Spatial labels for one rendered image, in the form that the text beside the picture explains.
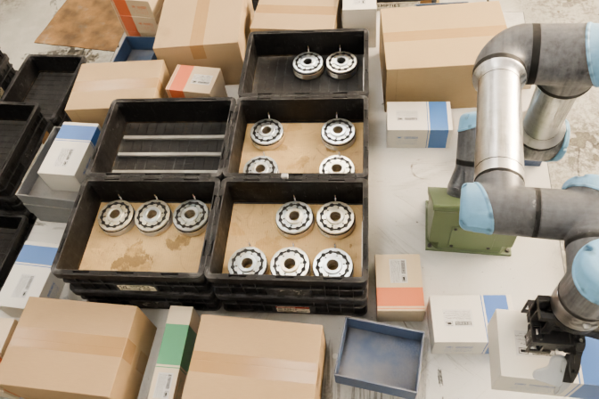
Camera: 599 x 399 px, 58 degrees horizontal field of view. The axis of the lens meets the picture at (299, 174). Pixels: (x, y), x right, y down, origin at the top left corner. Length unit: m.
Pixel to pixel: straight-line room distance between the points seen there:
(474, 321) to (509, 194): 0.65
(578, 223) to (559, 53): 0.38
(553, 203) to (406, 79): 1.03
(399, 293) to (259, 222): 0.42
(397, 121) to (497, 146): 0.88
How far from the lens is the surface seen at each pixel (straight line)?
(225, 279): 1.35
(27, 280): 1.73
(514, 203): 0.84
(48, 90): 2.87
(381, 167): 1.76
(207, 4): 2.11
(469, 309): 1.45
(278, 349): 1.34
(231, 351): 1.35
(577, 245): 0.83
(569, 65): 1.12
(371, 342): 1.49
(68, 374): 1.48
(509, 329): 1.08
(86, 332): 1.49
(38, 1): 4.22
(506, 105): 0.98
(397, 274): 1.49
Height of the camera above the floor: 2.12
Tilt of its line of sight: 54 degrees down
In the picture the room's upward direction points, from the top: 10 degrees counter-clockwise
